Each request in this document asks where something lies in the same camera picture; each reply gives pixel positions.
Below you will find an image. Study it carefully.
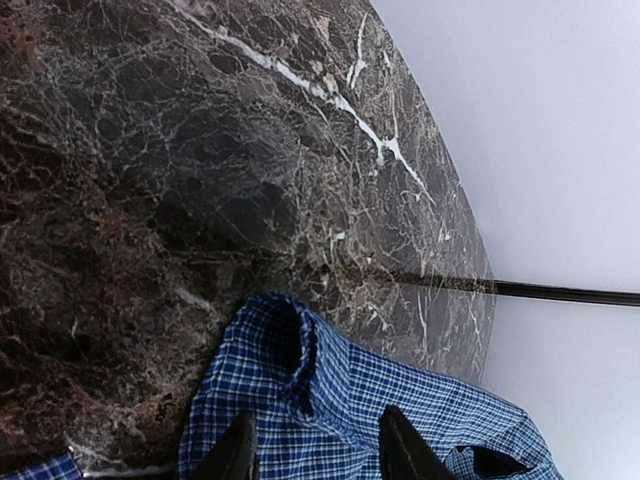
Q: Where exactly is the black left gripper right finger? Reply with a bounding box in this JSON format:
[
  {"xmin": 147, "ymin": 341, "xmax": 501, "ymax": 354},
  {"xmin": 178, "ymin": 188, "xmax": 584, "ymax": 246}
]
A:
[{"xmin": 378, "ymin": 405, "xmax": 455, "ymax": 480}]

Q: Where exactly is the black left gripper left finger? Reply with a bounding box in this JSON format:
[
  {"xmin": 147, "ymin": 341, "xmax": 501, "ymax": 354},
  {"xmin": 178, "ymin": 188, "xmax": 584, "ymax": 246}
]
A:
[{"xmin": 192, "ymin": 411, "xmax": 258, "ymax": 480}]

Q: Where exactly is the blue checkered shirt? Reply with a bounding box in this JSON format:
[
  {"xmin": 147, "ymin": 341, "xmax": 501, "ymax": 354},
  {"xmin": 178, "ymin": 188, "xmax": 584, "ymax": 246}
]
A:
[{"xmin": 1, "ymin": 293, "xmax": 559, "ymax": 479}]

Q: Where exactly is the black left corner post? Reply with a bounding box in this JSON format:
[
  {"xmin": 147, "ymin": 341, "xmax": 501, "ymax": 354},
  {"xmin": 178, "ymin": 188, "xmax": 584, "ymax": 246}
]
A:
[{"xmin": 394, "ymin": 273, "xmax": 639, "ymax": 307}]

